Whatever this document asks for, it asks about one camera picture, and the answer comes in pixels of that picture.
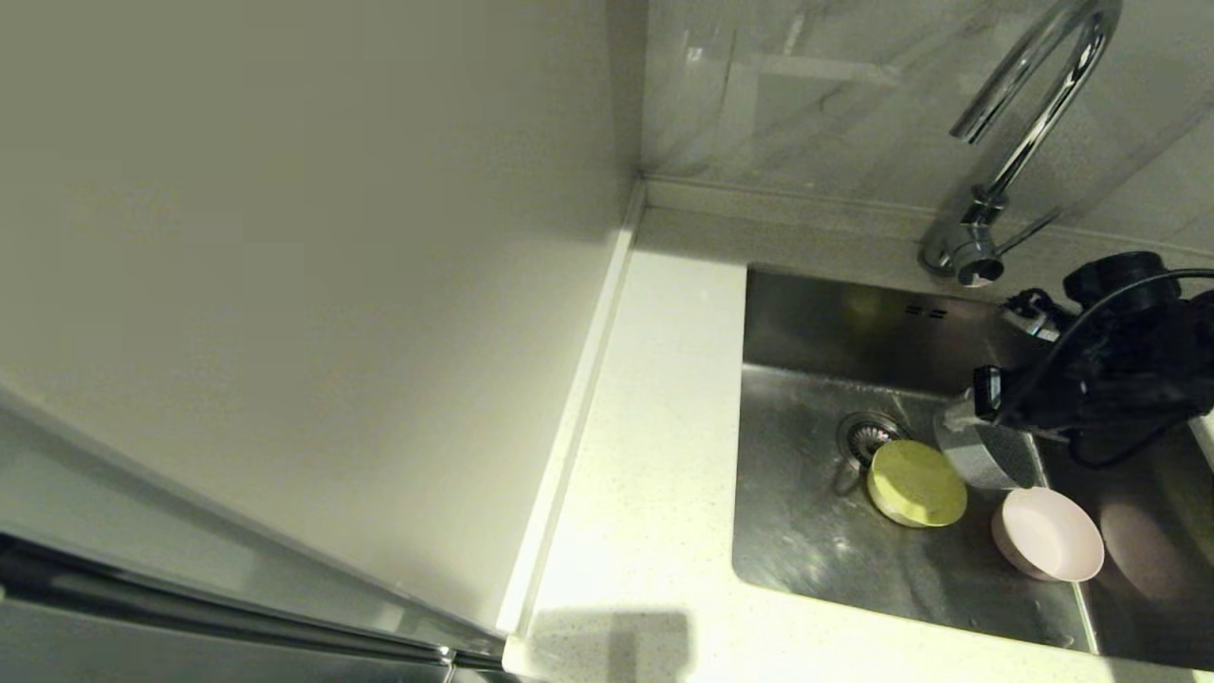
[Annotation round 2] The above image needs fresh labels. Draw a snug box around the stainless steel sink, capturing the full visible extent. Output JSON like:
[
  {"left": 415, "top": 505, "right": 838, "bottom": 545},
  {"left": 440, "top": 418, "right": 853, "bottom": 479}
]
[{"left": 730, "top": 266, "right": 1214, "bottom": 670}]

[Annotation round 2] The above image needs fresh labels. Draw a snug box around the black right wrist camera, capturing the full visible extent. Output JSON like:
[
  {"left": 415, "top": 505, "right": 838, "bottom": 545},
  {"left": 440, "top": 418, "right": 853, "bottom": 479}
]
[{"left": 972, "top": 365, "right": 1021, "bottom": 423}]

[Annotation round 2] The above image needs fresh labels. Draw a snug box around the chrome gooseneck faucet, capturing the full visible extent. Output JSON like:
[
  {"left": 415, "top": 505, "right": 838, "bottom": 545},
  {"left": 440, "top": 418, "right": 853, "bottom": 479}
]
[{"left": 917, "top": 0, "right": 1124, "bottom": 288}]

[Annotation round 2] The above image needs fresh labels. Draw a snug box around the metal sink drain strainer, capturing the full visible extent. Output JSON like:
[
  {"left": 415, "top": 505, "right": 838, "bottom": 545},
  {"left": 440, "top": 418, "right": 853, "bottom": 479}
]
[{"left": 836, "top": 411, "right": 913, "bottom": 471}]

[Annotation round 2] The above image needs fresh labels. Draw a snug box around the pink bowl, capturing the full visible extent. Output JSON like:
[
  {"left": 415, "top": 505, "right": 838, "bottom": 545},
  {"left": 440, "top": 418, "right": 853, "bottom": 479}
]
[{"left": 991, "top": 487, "right": 1106, "bottom": 582}]

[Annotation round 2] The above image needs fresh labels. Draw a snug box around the yellow bowl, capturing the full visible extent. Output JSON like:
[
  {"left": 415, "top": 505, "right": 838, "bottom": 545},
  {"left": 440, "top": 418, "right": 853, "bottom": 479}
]
[{"left": 866, "top": 438, "right": 969, "bottom": 528}]

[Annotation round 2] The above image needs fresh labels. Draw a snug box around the stainless steel appliance door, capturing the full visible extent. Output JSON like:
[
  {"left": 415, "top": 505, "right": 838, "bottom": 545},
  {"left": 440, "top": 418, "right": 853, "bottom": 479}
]
[{"left": 0, "top": 379, "right": 518, "bottom": 683}]

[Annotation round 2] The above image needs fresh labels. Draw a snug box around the long bar door handle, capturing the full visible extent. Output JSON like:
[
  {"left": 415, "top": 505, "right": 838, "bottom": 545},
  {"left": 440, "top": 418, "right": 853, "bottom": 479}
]
[{"left": 0, "top": 531, "right": 508, "bottom": 673}]

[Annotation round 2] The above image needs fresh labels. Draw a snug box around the gray bowl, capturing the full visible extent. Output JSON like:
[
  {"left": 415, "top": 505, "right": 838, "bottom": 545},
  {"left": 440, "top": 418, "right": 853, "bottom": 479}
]
[{"left": 933, "top": 394, "right": 1042, "bottom": 490}]

